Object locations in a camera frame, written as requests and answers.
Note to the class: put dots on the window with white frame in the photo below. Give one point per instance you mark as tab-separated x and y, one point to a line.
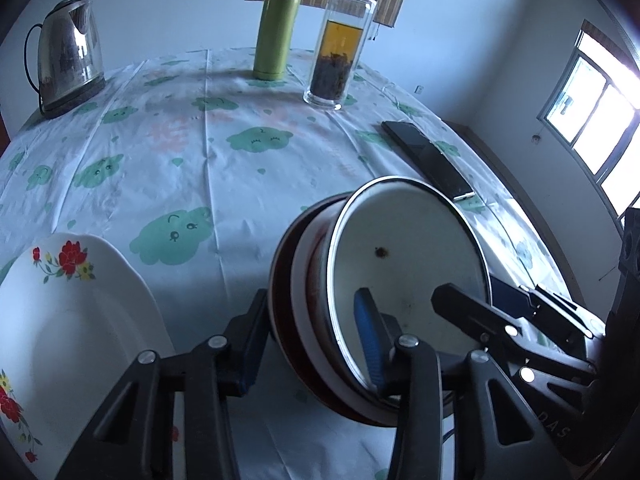
595	110

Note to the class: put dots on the black kettle base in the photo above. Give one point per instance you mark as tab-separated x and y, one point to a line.
75	102

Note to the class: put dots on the white plate with red flowers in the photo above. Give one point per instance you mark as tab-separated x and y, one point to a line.
75	350

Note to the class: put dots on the black smartphone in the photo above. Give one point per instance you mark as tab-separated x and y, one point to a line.
430	160

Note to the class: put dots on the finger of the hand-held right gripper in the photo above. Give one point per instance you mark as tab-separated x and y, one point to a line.
475	315
545	305

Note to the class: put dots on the white enamel bowl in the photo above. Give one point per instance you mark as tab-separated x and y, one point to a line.
410	240

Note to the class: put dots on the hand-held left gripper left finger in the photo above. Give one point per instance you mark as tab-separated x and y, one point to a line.
250	365

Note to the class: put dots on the white tablecloth with green clouds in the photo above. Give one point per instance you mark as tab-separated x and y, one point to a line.
225	185

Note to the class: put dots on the stainless steel electric kettle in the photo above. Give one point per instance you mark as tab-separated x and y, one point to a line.
70	45

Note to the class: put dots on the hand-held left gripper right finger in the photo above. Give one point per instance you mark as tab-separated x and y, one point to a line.
369	345

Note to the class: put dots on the brown wooden sideboard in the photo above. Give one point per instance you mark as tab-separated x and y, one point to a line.
4	135

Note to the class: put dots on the red plastic bowl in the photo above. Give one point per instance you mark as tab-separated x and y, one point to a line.
300	320

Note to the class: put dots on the glass tea bottle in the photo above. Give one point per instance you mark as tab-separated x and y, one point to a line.
335	60

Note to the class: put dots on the green thermos bottle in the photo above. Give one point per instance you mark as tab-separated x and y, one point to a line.
275	35

